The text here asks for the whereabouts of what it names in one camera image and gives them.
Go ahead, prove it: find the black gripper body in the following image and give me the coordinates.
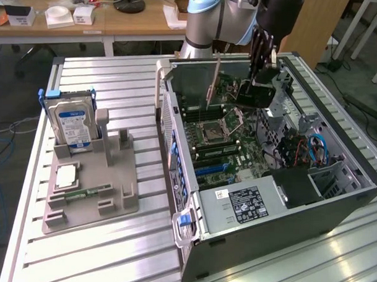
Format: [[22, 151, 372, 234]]
[[255, 0, 305, 39]]

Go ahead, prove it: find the Nvidia Quadro graphics card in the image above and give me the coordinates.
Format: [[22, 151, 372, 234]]
[[204, 53, 278, 111]]

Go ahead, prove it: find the metal optical drive cage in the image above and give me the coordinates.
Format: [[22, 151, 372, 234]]
[[256, 61, 305, 147]]

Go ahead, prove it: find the wooden cabinet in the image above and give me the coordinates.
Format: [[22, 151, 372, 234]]
[[276, 0, 352, 71]]

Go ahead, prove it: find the metal socket cover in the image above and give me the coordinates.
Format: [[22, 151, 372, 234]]
[[221, 107, 250, 126]]

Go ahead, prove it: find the black power adapter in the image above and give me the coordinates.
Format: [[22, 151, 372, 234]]
[[327, 59, 344, 74]]

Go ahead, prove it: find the green motherboard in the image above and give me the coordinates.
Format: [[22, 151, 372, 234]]
[[171, 69, 277, 194]]

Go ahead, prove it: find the CPU socket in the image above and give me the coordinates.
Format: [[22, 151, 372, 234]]
[[201, 121, 230, 140]]

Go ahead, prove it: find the white paper stack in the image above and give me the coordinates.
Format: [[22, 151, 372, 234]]
[[162, 3, 189, 30]]

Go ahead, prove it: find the brown cardboard box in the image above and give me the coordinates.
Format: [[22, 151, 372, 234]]
[[174, 0, 191, 14]]

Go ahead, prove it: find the black installed RAM stick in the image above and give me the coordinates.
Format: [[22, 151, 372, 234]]
[[196, 143, 240, 161]]

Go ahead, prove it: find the blue expansion slot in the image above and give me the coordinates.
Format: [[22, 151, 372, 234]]
[[195, 161, 232, 177]]

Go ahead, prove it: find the metal disk bay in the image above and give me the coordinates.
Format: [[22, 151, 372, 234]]
[[306, 159, 364, 201]]

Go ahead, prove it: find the black lamp base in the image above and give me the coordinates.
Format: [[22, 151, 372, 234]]
[[113, 0, 146, 14]]

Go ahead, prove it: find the grey power supply unit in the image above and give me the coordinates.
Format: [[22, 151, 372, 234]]
[[197, 174, 289, 237]]

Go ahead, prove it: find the white labelled box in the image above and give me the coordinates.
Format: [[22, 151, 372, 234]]
[[72, 5, 97, 26]]

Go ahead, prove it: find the dark grey PC case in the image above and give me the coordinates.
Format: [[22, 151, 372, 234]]
[[148, 46, 377, 282]]

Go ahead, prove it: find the grey printed parts rack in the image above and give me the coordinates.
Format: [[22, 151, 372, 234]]
[[41, 106, 144, 238]]

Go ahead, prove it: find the hard disk with blue caddy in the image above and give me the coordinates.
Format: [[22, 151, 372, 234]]
[[35, 85, 100, 153]]

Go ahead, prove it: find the white plastic holder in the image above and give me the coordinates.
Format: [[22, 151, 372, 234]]
[[44, 5, 76, 30]]

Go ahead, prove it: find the green RAM stick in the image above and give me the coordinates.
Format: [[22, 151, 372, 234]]
[[64, 186, 105, 202]]

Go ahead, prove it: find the black chair base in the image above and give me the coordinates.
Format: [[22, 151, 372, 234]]
[[10, 41, 87, 81]]

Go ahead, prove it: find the silver CPU chip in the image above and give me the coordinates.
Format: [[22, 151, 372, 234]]
[[55, 166, 79, 190]]

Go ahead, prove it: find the white box with black lid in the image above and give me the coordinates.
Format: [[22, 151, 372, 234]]
[[3, 4, 37, 27]]

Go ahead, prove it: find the red wire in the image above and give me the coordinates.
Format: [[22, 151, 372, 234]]
[[293, 140, 310, 167]]

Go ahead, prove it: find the white table frame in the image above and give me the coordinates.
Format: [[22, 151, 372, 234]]
[[331, 0, 377, 84]]

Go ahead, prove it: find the blue wire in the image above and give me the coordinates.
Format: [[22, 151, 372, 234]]
[[308, 132, 331, 167]]

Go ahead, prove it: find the white floor cable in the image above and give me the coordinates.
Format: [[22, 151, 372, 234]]
[[0, 114, 42, 135]]

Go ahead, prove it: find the blue floor cable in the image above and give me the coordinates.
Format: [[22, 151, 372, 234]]
[[0, 129, 17, 253]]

